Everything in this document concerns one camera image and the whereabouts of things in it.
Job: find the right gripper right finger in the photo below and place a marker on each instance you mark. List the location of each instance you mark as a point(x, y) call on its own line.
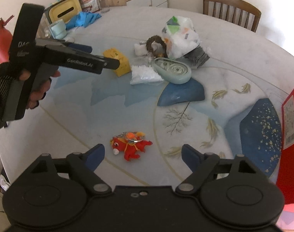
point(203, 167)

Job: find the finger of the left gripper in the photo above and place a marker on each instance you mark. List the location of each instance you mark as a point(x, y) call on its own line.
point(83, 61)
point(70, 47)

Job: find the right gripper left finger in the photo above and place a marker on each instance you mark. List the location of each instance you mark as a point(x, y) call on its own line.
point(82, 167)

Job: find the red plush dragon keychain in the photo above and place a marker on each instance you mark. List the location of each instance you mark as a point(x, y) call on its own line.
point(130, 143)

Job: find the white patterned plastic bag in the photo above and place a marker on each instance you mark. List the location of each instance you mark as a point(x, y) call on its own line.
point(180, 37)

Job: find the left hand black glove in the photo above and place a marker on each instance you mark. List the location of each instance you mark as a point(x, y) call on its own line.
point(16, 95)

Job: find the blue rubber gloves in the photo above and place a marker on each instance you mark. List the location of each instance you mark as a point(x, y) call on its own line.
point(82, 19)

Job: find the mint green cup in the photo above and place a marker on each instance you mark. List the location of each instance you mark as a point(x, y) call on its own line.
point(58, 29)

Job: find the yellow green tissue box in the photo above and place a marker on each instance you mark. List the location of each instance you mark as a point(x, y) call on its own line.
point(65, 10)

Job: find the clear bag white granules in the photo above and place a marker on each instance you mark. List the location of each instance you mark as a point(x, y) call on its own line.
point(142, 71)

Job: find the red white cardboard box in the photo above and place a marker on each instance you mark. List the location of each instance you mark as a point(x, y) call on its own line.
point(285, 179)

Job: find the dark grey folded cloth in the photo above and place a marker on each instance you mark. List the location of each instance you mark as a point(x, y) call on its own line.
point(196, 57)

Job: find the brown wooden chair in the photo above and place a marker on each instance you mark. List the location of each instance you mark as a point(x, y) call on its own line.
point(238, 12)

